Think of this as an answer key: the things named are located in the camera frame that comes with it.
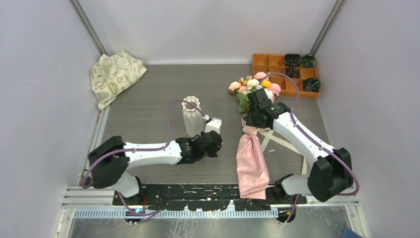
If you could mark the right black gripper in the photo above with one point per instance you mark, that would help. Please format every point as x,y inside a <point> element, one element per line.
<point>251,122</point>

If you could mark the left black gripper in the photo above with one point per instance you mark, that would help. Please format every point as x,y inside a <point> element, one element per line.
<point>213,153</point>

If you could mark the cream printed ribbon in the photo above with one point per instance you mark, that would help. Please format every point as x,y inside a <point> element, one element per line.
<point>268,136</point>

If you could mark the pink flower bouquet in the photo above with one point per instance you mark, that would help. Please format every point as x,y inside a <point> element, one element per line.
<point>252,172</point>

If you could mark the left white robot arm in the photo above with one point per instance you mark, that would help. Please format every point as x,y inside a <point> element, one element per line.
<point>109,162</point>

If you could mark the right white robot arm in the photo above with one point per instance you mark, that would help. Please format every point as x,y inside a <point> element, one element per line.
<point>330,168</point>

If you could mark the white ribbed vase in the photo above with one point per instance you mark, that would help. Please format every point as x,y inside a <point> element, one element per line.
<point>193,119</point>

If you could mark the orange compartment tray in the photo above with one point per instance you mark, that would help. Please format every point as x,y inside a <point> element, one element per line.
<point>269,63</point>

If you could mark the dark sock in tray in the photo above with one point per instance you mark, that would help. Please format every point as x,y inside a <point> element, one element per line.
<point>293,72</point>

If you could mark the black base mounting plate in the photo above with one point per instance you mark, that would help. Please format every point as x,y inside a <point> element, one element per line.
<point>208,197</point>

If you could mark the patterned sock front compartment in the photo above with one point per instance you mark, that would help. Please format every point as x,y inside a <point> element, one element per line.
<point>311,85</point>

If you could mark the dark rolled sock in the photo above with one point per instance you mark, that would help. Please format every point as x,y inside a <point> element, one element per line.
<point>293,60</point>

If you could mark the green blue rolled sock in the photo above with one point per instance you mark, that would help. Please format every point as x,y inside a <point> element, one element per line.
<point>308,61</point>

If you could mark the cream patterned cloth bag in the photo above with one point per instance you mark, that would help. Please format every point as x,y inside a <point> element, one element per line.
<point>112,75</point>

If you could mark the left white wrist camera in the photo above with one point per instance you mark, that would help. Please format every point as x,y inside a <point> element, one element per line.
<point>212,124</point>

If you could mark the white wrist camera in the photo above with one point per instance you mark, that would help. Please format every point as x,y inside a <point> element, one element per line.
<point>212,124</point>
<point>268,93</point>

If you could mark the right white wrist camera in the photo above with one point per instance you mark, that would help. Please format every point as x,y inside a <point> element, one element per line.
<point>268,93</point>

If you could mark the right corner frame post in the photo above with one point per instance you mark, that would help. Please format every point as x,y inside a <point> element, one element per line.
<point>333,14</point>

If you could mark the corner frame post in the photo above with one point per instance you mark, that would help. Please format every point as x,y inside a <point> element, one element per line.
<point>333,14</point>
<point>88,26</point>

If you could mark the aluminium front rail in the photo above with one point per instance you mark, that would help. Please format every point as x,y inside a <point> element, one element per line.
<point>96,204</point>

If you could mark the left corner frame post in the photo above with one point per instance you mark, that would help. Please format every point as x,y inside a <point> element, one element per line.
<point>88,26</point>

